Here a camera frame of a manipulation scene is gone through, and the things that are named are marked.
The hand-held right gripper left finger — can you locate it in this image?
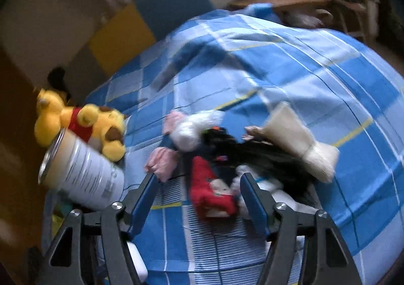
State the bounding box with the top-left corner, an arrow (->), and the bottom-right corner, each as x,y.
38,173 -> 158,285

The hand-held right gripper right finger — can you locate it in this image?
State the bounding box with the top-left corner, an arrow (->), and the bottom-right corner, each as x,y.
240,172 -> 363,285

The pink sock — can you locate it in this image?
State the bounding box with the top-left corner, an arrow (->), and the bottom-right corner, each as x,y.
145,148 -> 179,183
162,111 -> 185,134

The black braided hair piece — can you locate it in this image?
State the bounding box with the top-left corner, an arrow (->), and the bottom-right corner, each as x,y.
200,127 -> 316,206

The red sock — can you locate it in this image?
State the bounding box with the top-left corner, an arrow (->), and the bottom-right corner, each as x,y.
189,156 -> 239,219

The white metal tin can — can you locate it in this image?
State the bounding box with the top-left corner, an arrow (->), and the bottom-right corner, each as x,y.
38,129 -> 125,211

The white cloth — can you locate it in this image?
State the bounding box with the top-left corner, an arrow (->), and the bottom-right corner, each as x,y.
235,165 -> 316,219

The white plastic item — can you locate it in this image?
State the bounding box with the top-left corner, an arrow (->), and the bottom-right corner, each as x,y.
126,241 -> 149,284

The brown scrunchie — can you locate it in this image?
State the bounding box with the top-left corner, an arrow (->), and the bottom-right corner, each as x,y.
243,126 -> 269,140

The beige rolled cloth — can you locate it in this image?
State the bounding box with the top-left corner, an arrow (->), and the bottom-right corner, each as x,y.
265,102 -> 341,183

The white sock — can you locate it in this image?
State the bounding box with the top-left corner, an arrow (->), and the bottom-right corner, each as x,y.
172,111 -> 224,151

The yellow plush bear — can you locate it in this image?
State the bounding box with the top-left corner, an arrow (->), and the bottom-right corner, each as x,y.
34,89 -> 127,162

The blue plaid bed sheet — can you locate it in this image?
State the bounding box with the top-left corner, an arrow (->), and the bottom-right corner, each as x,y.
42,4 -> 404,285

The yellow panel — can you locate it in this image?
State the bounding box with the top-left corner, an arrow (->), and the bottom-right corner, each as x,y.
88,4 -> 157,75

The blue padded chair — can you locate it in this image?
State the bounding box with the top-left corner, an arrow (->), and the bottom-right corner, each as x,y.
135,0 -> 218,42

